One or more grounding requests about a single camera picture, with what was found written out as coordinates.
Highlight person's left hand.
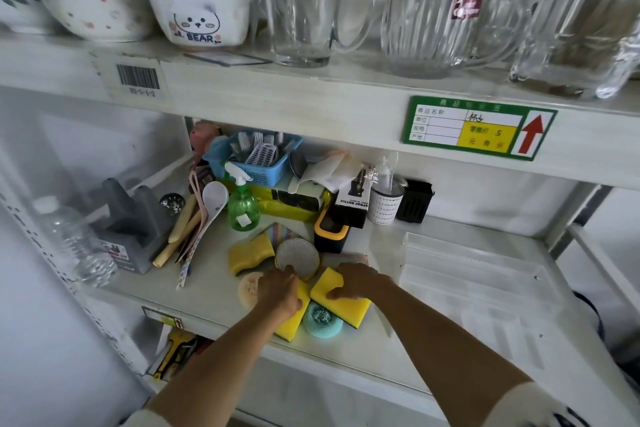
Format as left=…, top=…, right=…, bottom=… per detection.
left=253, top=267, right=304, bottom=322

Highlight person's right hand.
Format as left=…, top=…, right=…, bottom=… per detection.
left=325, top=262, right=397, bottom=306

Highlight yellow sponge with green pad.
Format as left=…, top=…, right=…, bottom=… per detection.
left=309, top=267, right=374, bottom=331
left=228, top=233, right=277, bottom=277
left=272, top=279, right=312, bottom=343

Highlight person's left forearm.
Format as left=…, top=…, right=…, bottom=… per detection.
left=144, top=306, right=299, bottom=427

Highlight person's right forearm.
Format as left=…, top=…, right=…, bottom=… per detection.
left=372, top=280, right=536, bottom=427

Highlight round steel mesh scrubber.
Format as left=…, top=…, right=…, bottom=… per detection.
left=275, top=238, right=321, bottom=278

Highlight teal mesh scrubber ball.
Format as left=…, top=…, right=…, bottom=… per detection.
left=302, top=302, right=345, bottom=339

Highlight pink woven dish cloth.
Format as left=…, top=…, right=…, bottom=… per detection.
left=320, top=252, right=371, bottom=273

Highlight round beige loofah pad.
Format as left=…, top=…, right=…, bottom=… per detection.
left=237, top=271, right=267, bottom=308

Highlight striped dish cloth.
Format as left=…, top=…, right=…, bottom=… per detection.
left=259, top=222, right=302, bottom=253

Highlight yellow and black dispenser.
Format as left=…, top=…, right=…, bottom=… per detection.
left=313, top=203, right=354, bottom=256

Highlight yellow and black packet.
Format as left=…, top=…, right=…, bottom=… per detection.
left=248, top=183, right=334, bottom=223

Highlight green spray bottle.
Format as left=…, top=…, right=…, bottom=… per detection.
left=224, top=161, right=261, bottom=233

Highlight black and white spray box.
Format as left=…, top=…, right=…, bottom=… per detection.
left=332, top=168, right=372, bottom=229

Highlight patterned plastic spoon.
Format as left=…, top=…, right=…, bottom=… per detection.
left=175, top=222, right=211, bottom=291

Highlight white ceramic spoon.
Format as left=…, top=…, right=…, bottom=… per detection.
left=186, top=180, right=230, bottom=257

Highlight white dotted cup in wrap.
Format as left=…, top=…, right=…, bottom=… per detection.
left=367, top=151, right=409, bottom=226

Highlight white plastic bagged item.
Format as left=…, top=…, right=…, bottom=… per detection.
left=287, top=150, right=363, bottom=194

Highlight blue plastic basket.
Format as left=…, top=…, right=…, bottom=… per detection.
left=207, top=133, right=304, bottom=188

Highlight beige wooden spatula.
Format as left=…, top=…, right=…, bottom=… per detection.
left=152, top=194, right=200, bottom=269

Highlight black slotted plastic holder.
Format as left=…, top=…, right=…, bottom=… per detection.
left=395, top=178, right=435, bottom=224

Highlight small shelf edge label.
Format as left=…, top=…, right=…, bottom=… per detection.
left=142, top=306, right=184, bottom=331

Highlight bundle of white brushes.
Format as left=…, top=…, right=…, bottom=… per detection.
left=229, top=129, right=287, bottom=167

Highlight yellow packaged goods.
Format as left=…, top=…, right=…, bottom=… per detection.
left=151, top=329, right=202, bottom=383

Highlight steel sink strainer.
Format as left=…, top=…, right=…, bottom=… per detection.
left=159, top=191, right=186, bottom=216

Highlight clear plastic tray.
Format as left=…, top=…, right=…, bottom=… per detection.
left=399, top=231, right=563, bottom=315

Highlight grey plastic holder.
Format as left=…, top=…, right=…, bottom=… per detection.
left=89, top=176, right=174, bottom=276

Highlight pink plastic item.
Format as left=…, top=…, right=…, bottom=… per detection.
left=189, top=121, right=222, bottom=153

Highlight white shelf unit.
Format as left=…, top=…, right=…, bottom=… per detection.
left=0, top=31, right=640, bottom=427

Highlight clear plastic water bottle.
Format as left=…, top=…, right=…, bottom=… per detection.
left=29, top=195, right=119, bottom=288

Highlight green price label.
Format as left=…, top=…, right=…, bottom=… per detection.
left=402, top=95, right=559, bottom=161

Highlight white sleeve cuff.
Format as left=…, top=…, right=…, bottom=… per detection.
left=481, top=381, right=617, bottom=427

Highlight white barcode label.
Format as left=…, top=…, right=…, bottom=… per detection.
left=102, top=58, right=162, bottom=103

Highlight white bowl with bear face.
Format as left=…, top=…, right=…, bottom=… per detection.
left=141, top=0, right=257, bottom=52

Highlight tall clear glass pitcher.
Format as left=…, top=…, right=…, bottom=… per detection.
left=258, top=0, right=382, bottom=68

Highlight ribbed glass pitcher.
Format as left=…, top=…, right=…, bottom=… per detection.
left=379, top=0, right=527, bottom=80

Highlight white bowl with pink dots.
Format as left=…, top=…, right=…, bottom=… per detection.
left=35, top=0, right=157, bottom=43

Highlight large fluted glass pitcher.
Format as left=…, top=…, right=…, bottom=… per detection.
left=508, top=0, right=640, bottom=101

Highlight white bowl with leaf print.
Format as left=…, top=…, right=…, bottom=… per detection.
left=0, top=0, right=63, bottom=36

